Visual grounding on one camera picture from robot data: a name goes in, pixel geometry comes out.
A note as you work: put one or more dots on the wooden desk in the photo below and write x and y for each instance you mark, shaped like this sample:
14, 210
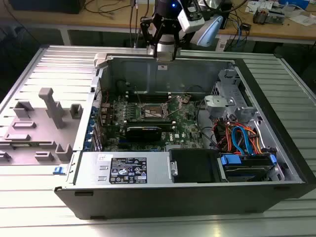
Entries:
49, 19

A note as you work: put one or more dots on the black tower box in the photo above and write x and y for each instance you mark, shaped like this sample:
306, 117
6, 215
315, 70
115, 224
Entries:
227, 17

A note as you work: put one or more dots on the white paper sheet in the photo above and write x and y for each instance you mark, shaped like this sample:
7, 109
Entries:
302, 20
256, 5

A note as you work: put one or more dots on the CPU socket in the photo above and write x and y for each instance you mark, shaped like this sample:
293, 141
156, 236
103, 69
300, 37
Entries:
150, 108

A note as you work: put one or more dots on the green motherboard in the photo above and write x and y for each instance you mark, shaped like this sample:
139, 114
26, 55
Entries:
182, 123

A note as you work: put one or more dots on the black graphics card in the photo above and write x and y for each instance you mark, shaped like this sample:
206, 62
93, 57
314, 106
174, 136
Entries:
143, 134

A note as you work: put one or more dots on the silver metal drive cage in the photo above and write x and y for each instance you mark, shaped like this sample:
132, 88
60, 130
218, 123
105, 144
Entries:
244, 113

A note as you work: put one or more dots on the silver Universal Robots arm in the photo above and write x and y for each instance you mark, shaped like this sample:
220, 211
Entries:
209, 32

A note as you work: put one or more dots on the grey parts rack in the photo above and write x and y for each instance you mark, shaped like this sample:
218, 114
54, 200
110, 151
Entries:
37, 135

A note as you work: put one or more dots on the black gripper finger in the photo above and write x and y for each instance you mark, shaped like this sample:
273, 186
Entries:
177, 37
145, 29

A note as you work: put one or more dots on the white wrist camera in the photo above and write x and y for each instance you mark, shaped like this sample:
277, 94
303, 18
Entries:
190, 22

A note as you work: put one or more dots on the metal locking lever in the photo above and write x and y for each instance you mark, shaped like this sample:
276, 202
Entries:
172, 109
138, 93

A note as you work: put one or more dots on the silver rear port block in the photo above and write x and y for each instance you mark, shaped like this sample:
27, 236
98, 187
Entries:
105, 111

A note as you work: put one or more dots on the black PC case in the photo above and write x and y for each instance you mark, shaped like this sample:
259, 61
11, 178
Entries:
148, 202

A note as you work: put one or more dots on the grey electronic device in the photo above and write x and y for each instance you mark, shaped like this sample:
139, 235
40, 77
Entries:
277, 16

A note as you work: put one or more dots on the silver CPU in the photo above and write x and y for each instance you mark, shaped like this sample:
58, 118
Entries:
165, 57

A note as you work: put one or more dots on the beige case latch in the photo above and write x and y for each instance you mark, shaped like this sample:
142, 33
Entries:
100, 60

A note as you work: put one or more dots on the small black adapter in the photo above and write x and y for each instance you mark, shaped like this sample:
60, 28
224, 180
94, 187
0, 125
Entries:
246, 26

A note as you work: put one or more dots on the grey metal bracket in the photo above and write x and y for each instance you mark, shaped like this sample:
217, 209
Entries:
214, 102

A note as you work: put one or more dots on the hard disk in blue carrier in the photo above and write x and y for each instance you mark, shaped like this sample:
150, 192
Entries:
254, 161

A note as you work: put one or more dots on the black box on desk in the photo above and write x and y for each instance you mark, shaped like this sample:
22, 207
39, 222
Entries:
49, 6

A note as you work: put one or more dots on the silver power supply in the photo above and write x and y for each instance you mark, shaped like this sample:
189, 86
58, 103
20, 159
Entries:
91, 170

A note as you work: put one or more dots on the silver coin battery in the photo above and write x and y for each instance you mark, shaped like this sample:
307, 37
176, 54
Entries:
185, 100

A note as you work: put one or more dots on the copper coil part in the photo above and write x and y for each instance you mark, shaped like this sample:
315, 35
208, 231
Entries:
260, 16

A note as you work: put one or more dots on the blue case latch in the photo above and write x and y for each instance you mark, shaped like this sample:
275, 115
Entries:
59, 170

